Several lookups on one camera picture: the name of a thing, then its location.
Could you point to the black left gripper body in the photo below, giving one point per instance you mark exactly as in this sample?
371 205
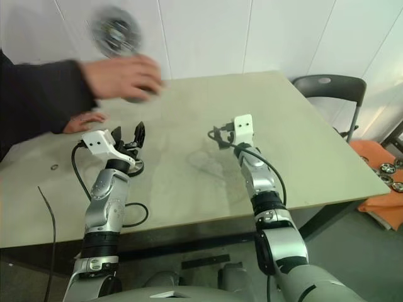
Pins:
129 150

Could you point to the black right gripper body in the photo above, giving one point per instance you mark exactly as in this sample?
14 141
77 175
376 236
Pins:
226 127

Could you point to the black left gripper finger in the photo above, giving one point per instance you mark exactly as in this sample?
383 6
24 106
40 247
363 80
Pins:
140 133
117 133

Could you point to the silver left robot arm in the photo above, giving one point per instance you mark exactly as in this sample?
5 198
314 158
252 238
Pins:
107 195

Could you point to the person's left forearm dark sleeve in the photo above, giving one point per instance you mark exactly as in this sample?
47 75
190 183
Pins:
47 81

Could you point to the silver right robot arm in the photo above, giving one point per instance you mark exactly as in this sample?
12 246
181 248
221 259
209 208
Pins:
261 176

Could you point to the person's right forearm dark sleeve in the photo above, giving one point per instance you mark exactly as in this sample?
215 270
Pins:
31 132

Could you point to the person's right hand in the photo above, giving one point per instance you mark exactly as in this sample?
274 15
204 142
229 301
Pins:
85 121

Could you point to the person's left hand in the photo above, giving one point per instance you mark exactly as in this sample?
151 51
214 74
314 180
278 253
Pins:
126 78

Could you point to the black folding chair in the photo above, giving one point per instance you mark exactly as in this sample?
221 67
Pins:
333 86

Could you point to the orange cloth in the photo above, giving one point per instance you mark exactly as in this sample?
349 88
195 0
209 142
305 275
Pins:
371 151

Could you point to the small silver black wheel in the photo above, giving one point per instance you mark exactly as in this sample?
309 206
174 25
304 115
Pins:
397 186
388 167
400 162
385 178

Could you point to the dark metal rack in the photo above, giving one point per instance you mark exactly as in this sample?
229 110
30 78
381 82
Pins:
393 135

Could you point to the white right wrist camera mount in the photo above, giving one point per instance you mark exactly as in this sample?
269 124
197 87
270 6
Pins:
244 132

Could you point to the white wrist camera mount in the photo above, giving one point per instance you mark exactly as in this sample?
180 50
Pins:
244 132
96 143

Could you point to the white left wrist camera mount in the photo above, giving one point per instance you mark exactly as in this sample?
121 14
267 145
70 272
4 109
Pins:
96 143

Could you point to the black metal table frame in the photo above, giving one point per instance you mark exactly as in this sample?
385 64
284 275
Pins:
330 217

